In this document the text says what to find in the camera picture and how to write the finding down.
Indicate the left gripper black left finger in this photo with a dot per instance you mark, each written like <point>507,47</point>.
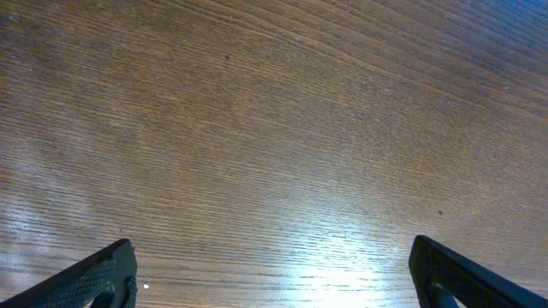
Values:
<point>105,279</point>

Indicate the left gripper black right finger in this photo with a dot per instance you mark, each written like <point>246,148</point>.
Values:
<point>444,278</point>

